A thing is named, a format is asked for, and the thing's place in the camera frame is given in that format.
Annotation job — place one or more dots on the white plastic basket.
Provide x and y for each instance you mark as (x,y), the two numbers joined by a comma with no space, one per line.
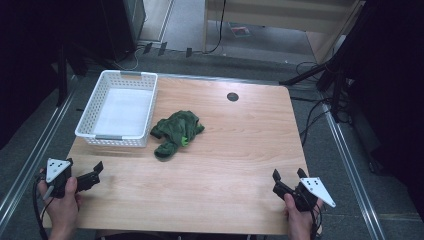
(121,111)

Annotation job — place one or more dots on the person's right hand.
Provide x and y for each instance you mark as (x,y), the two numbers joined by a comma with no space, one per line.
(298,218)

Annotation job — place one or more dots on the red booklet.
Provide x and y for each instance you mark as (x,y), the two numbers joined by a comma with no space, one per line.
(240,31)

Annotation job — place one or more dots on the light wooden furniture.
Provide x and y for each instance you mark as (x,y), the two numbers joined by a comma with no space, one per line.
(283,16)

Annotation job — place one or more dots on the green plush toy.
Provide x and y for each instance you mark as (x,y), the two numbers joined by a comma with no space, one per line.
(176,131)

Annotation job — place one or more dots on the metal floor rail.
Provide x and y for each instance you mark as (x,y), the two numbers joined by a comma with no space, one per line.
(353,173)
(31,160)

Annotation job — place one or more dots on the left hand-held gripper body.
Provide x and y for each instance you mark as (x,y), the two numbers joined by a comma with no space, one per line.
(56,173)

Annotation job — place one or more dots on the person's left hand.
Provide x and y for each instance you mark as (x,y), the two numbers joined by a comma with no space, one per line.
(63,206)

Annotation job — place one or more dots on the black post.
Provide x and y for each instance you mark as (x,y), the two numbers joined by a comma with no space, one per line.
(62,76)

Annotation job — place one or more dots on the dark round table grommet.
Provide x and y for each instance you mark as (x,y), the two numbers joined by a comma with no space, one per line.
(232,97)

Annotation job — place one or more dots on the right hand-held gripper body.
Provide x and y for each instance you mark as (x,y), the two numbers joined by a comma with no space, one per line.
(308,193)

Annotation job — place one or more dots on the black metal stand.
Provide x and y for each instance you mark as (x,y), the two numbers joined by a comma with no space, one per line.
(333,66)

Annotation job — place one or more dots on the black cabinet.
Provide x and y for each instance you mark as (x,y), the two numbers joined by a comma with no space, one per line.
(120,23)

